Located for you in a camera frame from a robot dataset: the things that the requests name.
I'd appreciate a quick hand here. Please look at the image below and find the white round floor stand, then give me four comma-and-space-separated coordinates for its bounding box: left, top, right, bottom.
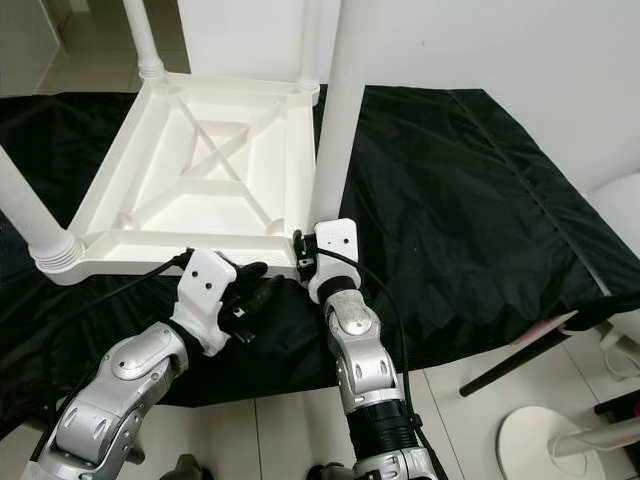
497, 408, 640, 479

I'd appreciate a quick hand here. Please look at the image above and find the white plastic table leg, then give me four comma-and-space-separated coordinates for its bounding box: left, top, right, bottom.
123, 0, 169, 81
0, 150, 83, 276
295, 0, 323, 91
313, 0, 406, 233

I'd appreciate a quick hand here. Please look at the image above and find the white plastic table top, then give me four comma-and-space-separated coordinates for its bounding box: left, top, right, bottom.
32, 72, 323, 288

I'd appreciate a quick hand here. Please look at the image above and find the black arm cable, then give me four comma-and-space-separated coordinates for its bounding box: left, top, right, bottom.
315, 245, 421, 431
40, 250, 193, 461

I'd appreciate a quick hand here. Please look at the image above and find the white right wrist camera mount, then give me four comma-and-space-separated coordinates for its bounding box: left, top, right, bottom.
305, 218, 361, 303

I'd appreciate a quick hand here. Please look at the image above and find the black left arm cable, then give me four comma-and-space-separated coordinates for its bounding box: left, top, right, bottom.
40, 250, 193, 461

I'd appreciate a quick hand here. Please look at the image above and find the grey robot foot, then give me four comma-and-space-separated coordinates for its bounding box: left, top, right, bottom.
170, 458, 201, 480
305, 465, 346, 480

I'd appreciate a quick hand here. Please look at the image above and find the grey right robot foot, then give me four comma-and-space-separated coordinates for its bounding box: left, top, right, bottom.
305, 465, 346, 480

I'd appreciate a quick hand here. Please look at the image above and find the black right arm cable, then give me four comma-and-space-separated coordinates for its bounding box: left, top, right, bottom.
315, 245, 421, 431

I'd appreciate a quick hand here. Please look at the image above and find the grey left robot foot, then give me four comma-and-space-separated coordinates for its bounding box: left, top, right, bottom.
170, 458, 201, 480

